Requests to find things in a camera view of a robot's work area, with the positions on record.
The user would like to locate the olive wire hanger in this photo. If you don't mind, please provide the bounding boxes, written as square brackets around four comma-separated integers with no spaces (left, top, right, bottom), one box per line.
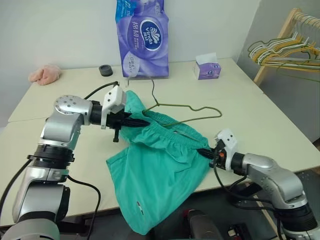
[124,78,223,129]

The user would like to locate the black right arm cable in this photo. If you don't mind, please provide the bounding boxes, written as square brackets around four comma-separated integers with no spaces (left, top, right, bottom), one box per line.
[211,164,285,240]

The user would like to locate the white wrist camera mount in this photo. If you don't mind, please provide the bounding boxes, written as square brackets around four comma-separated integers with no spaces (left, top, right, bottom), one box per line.
[215,128,240,171]
[100,85,126,130]

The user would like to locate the hangers on wooden rack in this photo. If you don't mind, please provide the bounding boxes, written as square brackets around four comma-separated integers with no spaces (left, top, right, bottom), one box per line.
[252,7,320,84]

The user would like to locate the pink plush cloth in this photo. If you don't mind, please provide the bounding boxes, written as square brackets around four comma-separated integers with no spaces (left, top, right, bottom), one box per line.
[27,64,64,87]

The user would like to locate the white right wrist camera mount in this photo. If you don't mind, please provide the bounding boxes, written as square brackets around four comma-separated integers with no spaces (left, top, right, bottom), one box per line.
[215,128,240,171]

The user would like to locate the dark rounded shape with red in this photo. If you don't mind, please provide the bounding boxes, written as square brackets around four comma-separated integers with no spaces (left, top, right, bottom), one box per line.
[183,209,225,240]

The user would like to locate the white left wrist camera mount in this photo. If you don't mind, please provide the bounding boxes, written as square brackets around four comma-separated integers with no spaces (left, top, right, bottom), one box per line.
[100,85,126,130]

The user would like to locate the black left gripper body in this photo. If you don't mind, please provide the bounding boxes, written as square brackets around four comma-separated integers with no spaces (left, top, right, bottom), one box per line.
[106,111,132,144]

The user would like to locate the large purple tissue pack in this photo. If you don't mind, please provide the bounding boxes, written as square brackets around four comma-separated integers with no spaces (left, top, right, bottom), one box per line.
[114,0,171,79]

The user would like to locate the small purple tissue box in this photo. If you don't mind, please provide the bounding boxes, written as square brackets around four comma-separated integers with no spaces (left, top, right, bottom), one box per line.
[192,52,223,81]

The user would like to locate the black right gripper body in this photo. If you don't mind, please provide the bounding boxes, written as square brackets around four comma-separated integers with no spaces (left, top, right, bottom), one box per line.
[209,141,227,169]

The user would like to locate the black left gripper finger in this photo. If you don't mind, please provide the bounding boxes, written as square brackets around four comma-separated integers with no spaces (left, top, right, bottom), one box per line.
[123,118,151,125]
[123,122,151,129]

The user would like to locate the green shorts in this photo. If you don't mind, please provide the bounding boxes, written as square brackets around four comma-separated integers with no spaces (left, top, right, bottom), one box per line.
[105,89,211,237]

